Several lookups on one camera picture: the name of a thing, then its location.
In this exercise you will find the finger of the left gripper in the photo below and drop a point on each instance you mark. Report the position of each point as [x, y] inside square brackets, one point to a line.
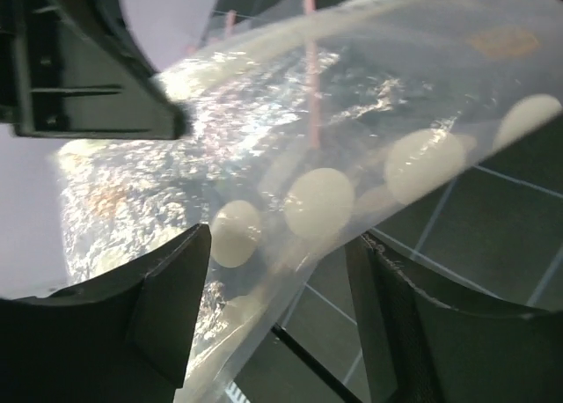
[70, 69]

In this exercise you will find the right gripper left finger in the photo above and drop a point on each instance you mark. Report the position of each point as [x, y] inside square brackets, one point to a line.
[123, 336]

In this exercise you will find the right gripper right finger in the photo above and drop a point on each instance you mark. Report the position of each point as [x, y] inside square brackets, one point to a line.
[426, 338]

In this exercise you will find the white dotted zip bag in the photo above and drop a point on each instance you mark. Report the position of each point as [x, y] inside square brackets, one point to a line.
[412, 95]

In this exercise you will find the pink dotted zip bag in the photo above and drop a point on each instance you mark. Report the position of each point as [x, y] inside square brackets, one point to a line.
[263, 47]

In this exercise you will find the black grid mat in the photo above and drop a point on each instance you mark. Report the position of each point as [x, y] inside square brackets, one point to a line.
[497, 227]

